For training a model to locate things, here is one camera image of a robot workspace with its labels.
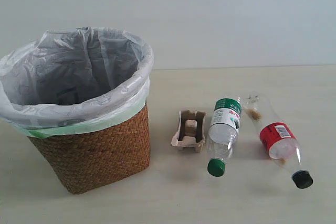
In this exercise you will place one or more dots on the brown cardboard egg tray piece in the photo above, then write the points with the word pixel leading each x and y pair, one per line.
pixel 190 132

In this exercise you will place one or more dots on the red-label clear plastic bottle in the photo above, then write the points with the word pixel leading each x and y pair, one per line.
pixel 276 137

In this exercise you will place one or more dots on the green-label clear plastic bottle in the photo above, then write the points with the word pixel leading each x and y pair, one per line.
pixel 223 133

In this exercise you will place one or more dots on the white plastic bin liner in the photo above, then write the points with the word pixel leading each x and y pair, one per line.
pixel 75 81

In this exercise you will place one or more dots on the woven brown wicker basket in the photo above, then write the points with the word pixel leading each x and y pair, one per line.
pixel 83 162

